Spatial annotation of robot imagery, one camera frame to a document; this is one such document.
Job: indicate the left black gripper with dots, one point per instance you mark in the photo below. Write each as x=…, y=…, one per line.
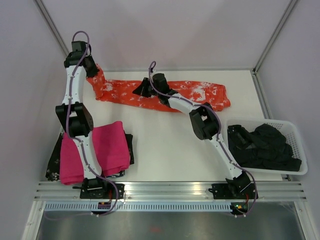
x=95, y=70

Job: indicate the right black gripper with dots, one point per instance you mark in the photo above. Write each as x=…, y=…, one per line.
x=141, y=89

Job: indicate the orange white-speckled trousers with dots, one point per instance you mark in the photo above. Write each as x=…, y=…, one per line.
x=120, y=92

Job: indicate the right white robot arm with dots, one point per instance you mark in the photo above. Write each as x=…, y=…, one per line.
x=206, y=126

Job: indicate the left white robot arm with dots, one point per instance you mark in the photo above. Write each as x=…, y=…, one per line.
x=74, y=117

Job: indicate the folded magenta trousers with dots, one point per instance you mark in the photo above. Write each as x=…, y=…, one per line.
x=111, y=149

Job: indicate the folded black patterned trousers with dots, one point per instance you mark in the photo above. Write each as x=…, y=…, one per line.
x=53, y=167

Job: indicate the black clothes in basket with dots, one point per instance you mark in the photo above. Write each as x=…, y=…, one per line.
x=264, y=148

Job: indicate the white plastic basket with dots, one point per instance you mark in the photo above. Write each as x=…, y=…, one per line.
x=286, y=128

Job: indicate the left aluminium frame post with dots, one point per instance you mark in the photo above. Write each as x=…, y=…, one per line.
x=45, y=14

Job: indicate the aluminium frame post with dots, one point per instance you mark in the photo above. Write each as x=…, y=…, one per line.
x=45, y=14
x=275, y=34

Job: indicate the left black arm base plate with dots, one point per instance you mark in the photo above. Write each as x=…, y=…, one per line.
x=104, y=191

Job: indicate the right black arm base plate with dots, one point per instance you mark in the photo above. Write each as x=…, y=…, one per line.
x=224, y=191

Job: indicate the white slotted cable duct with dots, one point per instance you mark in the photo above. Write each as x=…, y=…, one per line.
x=139, y=206

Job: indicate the right aluminium frame post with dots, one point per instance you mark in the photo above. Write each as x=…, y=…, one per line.
x=275, y=34

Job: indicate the aluminium mounting rail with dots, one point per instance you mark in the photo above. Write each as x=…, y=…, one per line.
x=268, y=191

